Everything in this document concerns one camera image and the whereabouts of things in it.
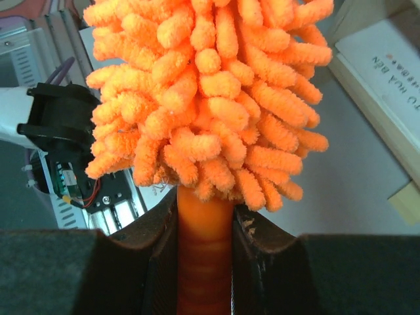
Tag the orange microfiber duster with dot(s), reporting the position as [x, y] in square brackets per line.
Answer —
[215, 98]

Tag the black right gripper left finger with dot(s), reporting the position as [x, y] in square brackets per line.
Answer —
[133, 271]

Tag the wooden bookshelf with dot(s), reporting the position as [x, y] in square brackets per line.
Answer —
[350, 17]

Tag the white spiral notebook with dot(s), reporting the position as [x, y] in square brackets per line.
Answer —
[386, 56]

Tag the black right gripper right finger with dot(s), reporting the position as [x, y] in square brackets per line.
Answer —
[277, 273]

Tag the yellow sticky note pad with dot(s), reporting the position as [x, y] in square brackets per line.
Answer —
[406, 203]

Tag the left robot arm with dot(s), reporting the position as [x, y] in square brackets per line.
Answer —
[52, 118]

